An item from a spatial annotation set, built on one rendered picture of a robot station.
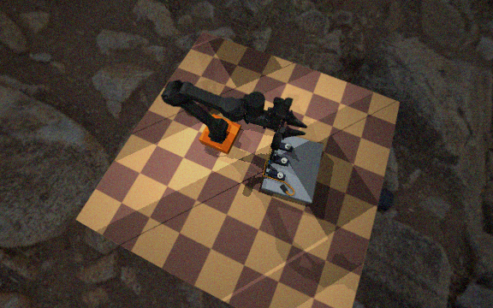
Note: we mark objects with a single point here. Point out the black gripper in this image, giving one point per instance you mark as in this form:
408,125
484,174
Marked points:
282,132

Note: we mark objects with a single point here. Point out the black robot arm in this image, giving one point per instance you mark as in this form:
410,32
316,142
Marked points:
183,94

